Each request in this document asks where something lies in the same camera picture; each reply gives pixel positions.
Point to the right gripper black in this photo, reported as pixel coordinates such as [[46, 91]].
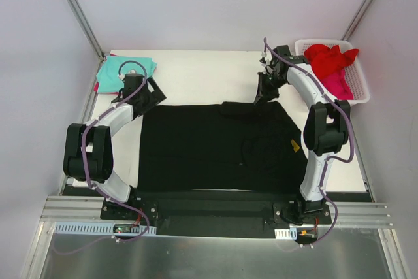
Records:
[[267, 84]]

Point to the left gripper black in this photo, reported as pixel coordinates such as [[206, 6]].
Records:
[[154, 97]]

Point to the black t-shirt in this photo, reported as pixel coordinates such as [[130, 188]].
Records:
[[226, 146]]

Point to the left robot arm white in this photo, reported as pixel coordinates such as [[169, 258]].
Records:
[[88, 155]]

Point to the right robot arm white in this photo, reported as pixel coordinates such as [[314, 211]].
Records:
[[328, 132]]

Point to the folded teal t-shirt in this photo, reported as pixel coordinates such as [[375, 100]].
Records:
[[131, 65]]

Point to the folded pink t-shirt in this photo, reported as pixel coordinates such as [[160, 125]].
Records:
[[107, 78]]

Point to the red t-shirt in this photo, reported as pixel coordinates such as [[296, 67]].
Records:
[[326, 61]]

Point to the magenta t-shirt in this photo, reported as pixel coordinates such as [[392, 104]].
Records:
[[336, 84]]

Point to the white plastic basket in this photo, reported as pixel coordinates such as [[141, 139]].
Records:
[[354, 74]]

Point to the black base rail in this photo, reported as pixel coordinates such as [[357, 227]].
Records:
[[225, 214]]

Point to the left aluminium frame post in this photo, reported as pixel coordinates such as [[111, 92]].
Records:
[[86, 28]]

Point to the aluminium frame post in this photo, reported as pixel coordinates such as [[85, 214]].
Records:
[[356, 20], [86, 28]]

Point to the right aluminium frame post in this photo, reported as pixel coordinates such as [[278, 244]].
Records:
[[356, 20]]

